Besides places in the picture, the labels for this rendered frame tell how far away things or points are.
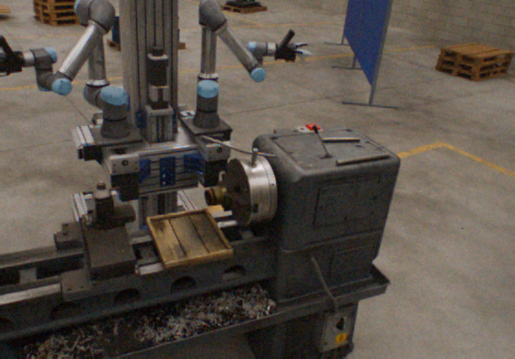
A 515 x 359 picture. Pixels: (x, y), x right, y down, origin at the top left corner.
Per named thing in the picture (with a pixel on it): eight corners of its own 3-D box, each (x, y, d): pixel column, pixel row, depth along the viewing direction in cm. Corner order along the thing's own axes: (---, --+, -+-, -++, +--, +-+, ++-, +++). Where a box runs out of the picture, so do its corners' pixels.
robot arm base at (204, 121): (188, 120, 262) (188, 103, 258) (213, 117, 269) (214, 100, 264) (198, 130, 250) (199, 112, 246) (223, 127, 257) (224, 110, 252)
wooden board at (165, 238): (206, 214, 232) (207, 207, 230) (233, 257, 203) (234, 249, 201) (146, 224, 220) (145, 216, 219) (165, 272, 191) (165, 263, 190)
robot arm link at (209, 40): (196, 101, 259) (198, -2, 235) (197, 93, 273) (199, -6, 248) (218, 103, 261) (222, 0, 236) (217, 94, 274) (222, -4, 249)
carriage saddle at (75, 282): (122, 221, 221) (121, 210, 218) (143, 284, 184) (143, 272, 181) (53, 232, 209) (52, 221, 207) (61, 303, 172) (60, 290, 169)
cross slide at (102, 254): (118, 212, 217) (117, 202, 215) (136, 268, 183) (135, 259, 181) (80, 217, 211) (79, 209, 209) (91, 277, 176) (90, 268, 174)
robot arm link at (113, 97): (110, 121, 226) (108, 94, 220) (96, 113, 234) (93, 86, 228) (131, 116, 234) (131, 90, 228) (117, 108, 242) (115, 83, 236)
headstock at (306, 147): (337, 184, 271) (349, 121, 253) (390, 229, 232) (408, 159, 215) (244, 199, 247) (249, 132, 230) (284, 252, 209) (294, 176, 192)
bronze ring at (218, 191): (222, 179, 210) (202, 183, 207) (230, 190, 203) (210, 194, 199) (222, 197, 215) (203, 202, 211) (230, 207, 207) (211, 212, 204)
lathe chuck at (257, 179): (238, 191, 235) (248, 141, 215) (262, 237, 214) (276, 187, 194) (222, 193, 232) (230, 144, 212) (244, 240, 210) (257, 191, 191)
